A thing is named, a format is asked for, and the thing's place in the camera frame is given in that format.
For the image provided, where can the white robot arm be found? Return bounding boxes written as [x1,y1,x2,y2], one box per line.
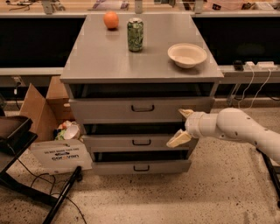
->
[166,108,280,164]

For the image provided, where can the green soda can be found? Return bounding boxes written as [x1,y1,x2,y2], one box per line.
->
[127,17,144,52]

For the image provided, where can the grey drawer cabinet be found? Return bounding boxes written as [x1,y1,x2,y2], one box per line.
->
[60,13,223,162]

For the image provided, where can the grey bottom drawer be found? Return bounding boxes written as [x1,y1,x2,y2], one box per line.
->
[92,160,192,175]

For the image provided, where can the white paper bowl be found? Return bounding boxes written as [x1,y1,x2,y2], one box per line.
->
[167,43,207,68]

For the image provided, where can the grey middle drawer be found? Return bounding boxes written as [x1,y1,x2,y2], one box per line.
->
[81,133,200,152]

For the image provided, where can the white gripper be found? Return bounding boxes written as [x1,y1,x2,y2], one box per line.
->
[166,108,222,148]

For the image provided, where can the black cart stand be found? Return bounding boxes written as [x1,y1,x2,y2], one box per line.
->
[0,115,81,224]

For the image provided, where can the white cable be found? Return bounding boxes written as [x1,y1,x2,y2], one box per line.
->
[237,68,273,112]

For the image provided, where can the orange fruit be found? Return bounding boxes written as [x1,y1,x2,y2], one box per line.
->
[103,11,119,29]

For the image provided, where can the black floor cable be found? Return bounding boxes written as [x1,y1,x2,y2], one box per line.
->
[16,157,88,224]

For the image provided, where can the brown cardboard box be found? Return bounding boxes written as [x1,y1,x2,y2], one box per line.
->
[20,76,93,174]

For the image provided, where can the white power strip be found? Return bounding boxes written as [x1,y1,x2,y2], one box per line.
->
[245,61,277,70]

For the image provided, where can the grey top drawer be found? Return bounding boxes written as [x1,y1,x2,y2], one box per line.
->
[69,97,214,124]

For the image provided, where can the grey drawer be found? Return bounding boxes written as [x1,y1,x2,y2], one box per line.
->
[92,160,192,175]
[69,97,214,124]
[81,133,200,152]

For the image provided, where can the black power adapter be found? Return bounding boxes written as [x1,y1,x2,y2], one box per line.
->
[233,60,244,71]

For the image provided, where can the white cup in box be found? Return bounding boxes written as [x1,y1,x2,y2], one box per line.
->
[63,124,80,140]

